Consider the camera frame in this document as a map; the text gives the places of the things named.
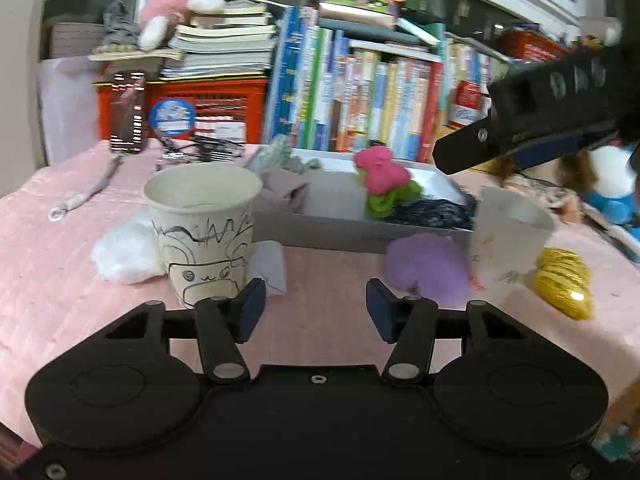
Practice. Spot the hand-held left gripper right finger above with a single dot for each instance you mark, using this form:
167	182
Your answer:
380	310

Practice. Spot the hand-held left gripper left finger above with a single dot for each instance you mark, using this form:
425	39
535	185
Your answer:
250	310

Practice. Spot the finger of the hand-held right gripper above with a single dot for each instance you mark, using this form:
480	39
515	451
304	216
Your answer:
465	152
550	150

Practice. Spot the small white paper piece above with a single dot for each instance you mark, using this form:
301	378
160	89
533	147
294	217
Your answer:
270	265

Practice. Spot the navy floral pouch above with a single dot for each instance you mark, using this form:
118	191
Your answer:
435	212

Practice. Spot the purple fluffy plush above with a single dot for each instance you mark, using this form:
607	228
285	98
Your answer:
430	265

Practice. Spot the pink and green plush flower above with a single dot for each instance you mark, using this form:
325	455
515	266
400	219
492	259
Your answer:
382	175

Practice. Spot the grey shallow cardboard box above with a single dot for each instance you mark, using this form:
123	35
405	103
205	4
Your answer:
325	232

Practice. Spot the pale pink towel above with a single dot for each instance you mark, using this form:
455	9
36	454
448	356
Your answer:
282	190

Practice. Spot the gold foil soft toy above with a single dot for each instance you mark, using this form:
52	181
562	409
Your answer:
565	285

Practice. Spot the white fluffy ball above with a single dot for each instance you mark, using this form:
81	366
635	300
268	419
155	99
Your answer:
125	255

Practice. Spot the green floral cloth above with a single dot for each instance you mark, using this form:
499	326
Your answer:
280	152

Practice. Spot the doll with brown hair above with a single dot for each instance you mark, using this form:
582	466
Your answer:
540	190

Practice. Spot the red beverage can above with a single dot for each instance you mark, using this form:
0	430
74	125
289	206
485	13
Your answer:
467	105

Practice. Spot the red plastic basket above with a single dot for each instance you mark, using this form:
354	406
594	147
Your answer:
535	45

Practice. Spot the blue and white plush toy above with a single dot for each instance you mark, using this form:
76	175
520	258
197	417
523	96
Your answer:
610	205

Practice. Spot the paper cup with bear drawing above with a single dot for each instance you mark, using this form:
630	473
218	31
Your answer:
200	240

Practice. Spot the paper cup with yellow drawing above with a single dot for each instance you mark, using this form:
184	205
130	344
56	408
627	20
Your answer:
505	250

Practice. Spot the row of colourful books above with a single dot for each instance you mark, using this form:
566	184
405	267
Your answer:
360	100

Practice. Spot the pink striped tablecloth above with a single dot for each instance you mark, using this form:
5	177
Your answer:
60	285

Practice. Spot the red plastic crate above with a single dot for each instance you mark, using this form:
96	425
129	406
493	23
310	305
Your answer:
220	105

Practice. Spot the round blue badge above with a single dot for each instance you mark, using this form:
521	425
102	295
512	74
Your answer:
172	115

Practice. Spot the smartphone with lit screen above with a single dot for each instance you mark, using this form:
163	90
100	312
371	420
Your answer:
127	115

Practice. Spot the stack of books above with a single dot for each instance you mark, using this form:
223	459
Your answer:
220	45

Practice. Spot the tan beaded mat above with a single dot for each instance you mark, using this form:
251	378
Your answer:
130	52

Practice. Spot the pink and white plush toy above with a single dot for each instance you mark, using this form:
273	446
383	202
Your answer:
170	2

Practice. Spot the dull mauve storage box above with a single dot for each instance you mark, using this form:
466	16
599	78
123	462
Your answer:
70	40

